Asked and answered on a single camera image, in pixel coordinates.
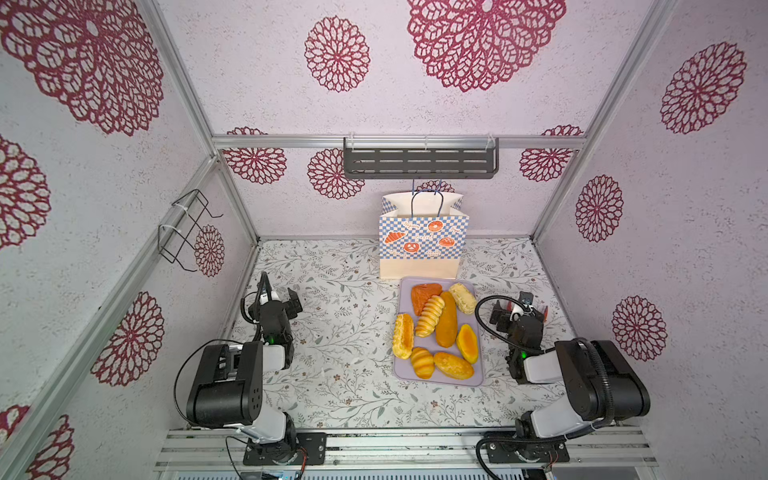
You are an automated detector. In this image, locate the long brown fake loaf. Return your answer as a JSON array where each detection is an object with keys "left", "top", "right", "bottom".
[{"left": 435, "top": 291, "right": 458, "bottom": 348}]

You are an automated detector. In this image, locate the checkered paper bread bag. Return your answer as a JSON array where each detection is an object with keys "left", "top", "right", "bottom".
[{"left": 378, "top": 189, "right": 470, "bottom": 280}]

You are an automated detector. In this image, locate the black wire wall rack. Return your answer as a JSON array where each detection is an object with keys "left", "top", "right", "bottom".
[{"left": 156, "top": 189, "right": 223, "bottom": 273}]

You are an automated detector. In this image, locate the pale cream fake bun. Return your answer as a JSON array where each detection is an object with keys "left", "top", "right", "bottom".
[{"left": 449, "top": 283, "right": 478, "bottom": 315}]

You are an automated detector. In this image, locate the golden oval fake roll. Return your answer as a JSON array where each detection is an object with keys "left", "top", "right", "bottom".
[{"left": 433, "top": 352, "right": 474, "bottom": 380}]

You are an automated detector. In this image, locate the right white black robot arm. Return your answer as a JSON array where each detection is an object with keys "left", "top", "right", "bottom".
[{"left": 474, "top": 295, "right": 651, "bottom": 447}]

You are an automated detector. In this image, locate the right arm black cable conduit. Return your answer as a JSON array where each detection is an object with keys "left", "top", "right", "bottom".
[{"left": 474, "top": 294, "right": 616, "bottom": 428}]

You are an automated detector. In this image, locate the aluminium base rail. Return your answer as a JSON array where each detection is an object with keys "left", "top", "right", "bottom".
[{"left": 151, "top": 426, "right": 658, "bottom": 474}]

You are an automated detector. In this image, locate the orange croissant fake bread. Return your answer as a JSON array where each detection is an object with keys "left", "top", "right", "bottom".
[{"left": 411, "top": 283, "right": 442, "bottom": 316}]

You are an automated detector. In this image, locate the spiral striped fake bread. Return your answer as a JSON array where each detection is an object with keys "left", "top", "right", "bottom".
[{"left": 415, "top": 295, "right": 445, "bottom": 338}]

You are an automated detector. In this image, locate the lavender plastic tray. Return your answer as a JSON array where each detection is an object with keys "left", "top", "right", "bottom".
[{"left": 393, "top": 277, "right": 484, "bottom": 387}]

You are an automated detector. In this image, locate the small striped fake croissant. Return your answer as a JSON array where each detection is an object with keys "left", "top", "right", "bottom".
[{"left": 410, "top": 347, "right": 435, "bottom": 380}]

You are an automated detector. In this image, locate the yellow braided fake bread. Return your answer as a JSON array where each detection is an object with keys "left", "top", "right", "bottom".
[{"left": 392, "top": 313, "right": 415, "bottom": 360}]

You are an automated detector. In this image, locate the yellow orange oval bread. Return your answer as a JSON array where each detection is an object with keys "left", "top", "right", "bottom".
[{"left": 456, "top": 324, "right": 479, "bottom": 364}]

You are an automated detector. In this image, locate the grey metal wall shelf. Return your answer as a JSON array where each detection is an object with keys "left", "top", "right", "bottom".
[{"left": 342, "top": 137, "right": 500, "bottom": 180}]

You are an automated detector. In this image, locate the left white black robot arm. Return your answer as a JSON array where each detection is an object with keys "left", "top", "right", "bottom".
[{"left": 177, "top": 272, "right": 303, "bottom": 464}]

